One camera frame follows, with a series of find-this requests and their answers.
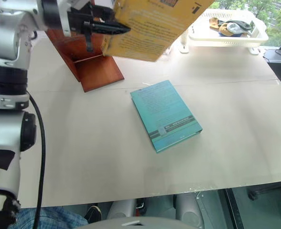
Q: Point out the silver rounded robot leg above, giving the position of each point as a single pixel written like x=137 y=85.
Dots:
x=190 y=210
x=122 y=208

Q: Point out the wooden bookshelf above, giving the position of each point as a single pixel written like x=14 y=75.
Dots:
x=93 y=71

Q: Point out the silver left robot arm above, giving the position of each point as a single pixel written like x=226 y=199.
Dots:
x=4 y=35

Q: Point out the black chair base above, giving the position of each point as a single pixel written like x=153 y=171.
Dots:
x=269 y=192

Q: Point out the grey sock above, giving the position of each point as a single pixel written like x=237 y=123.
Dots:
x=233 y=27

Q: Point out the yellow book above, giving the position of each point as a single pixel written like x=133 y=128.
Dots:
x=150 y=31

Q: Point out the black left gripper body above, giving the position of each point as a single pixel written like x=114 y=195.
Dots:
x=77 y=21

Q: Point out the silver robot torso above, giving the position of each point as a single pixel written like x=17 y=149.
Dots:
x=140 y=223

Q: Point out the teal book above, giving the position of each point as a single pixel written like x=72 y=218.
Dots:
x=165 y=114

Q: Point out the black table frame bar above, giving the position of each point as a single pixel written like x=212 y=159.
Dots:
x=233 y=210

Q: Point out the black shoe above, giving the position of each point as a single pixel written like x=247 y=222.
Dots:
x=94 y=213

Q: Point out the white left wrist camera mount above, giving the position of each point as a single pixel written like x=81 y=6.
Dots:
x=63 y=16

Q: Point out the dark green sock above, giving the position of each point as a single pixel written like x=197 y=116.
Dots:
x=241 y=23

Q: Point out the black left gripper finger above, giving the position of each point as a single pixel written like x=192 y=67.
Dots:
x=102 y=12
x=107 y=27

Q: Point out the white plastic basket rack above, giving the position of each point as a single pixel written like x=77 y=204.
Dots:
x=228 y=39

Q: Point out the items inside basket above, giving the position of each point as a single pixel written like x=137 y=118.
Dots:
x=223 y=28

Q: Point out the blue plaid trouser leg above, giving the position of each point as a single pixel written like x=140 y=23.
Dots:
x=57 y=218

